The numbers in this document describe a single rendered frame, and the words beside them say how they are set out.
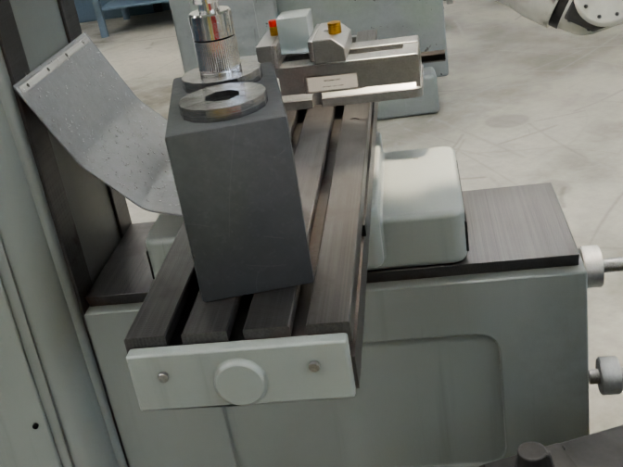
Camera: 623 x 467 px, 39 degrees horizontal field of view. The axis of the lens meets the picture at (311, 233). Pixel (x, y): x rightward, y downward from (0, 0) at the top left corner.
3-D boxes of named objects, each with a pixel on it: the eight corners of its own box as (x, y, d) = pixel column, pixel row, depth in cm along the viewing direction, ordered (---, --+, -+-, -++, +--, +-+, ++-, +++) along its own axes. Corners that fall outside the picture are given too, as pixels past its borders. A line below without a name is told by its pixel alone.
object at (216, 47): (243, 62, 100) (234, 12, 98) (239, 73, 96) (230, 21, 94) (202, 68, 101) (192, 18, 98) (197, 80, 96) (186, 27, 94)
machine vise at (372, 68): (424, 70, 157) (418, 9, 152) (423, 96, 144) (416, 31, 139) (235, 91, 163) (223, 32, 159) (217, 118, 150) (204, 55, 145)
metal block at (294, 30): (315, 42, 153) (311, 7, 150) (311, 51, 147) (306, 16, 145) (286, 45, 154) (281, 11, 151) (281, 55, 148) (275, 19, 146)
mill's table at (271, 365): (382, 61, 197) (378, 26, 193) (361, 401, 86) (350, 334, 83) (280, 73, 200) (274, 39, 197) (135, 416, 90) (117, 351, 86)
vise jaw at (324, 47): (352, 42, 155) (349, 19, 153) (346, 61, 144) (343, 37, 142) (319, 45, 156) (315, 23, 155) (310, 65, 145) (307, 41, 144)
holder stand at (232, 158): (297, 203, 113) (271, 49, 104) (315, 283, 93) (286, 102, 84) (203, 220, 112) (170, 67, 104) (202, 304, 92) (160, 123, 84)
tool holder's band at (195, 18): (234, 12, 98) (232, 3, 97) (230, 21, 94) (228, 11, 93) (192, 18, 98) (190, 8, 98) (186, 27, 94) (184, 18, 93)
